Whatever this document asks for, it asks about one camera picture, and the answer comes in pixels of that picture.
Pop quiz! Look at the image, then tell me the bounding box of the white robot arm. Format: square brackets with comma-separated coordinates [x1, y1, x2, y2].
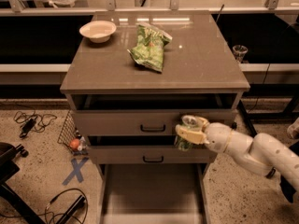
[175, 115, 299, 203]

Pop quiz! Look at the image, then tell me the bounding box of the black office chair base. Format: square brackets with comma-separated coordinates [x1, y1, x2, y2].
[0, 141, 46, 224]

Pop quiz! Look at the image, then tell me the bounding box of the black table leg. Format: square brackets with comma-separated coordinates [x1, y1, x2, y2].
[237, 102, 257, 137]

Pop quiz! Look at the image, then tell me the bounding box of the black power adapter cable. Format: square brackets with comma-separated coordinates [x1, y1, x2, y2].
[12, 105, 58, 139]

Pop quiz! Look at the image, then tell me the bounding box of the clear plastic cup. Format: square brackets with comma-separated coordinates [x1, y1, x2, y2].
[232, 45, 248, 63]

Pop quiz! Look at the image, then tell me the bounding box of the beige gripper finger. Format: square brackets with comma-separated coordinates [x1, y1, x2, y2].
[195, 116, 209, 132]
[175, 124, 208, 145]

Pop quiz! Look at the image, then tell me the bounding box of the white shoe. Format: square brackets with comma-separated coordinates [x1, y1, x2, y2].
[287, 118, 299, 139]

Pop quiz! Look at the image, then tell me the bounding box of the grey drawer cabinet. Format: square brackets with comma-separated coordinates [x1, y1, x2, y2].
[61, 11, 249, 224]

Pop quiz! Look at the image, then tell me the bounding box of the wire basket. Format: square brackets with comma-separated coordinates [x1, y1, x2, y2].
[57, 112, 88, 156]

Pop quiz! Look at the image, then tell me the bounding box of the blue tape cross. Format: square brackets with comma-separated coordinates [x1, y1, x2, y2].
[63, 157, 89, 186]

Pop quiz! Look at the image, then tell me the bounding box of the white bowl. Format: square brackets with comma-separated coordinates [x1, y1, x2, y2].
[79, 21, 117, 43]

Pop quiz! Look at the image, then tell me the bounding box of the top drawer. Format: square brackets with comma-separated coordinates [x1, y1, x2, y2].
[72, 109, 236, 136]

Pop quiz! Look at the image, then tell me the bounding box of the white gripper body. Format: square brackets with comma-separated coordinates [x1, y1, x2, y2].
[205, 122, 233, 153]

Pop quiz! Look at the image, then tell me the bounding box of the green chip bag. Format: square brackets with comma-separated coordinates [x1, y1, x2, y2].
[128, 22, 172, 73]

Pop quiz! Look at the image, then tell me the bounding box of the middle drawer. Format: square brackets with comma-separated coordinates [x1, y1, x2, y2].
[87, 146, 217, 164]

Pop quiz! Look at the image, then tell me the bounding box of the orange ball in basket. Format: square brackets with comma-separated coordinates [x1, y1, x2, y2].
[69, 138, 79, 150]

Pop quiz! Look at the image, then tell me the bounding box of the green soda can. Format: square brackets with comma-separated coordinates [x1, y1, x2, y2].
[174, 115, 200, 151]

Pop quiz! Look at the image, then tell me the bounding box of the black cable loop left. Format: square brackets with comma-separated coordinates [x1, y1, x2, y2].
[43, 188, 89, 224]

